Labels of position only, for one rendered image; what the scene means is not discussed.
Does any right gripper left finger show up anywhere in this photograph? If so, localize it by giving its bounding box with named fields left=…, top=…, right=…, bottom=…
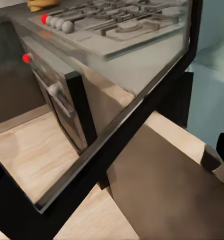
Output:
left=0, top=133, right=18, bottom=179

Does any microwave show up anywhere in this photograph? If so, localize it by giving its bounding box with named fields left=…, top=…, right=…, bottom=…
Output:
left=0, top=0, right=224, bottom=240

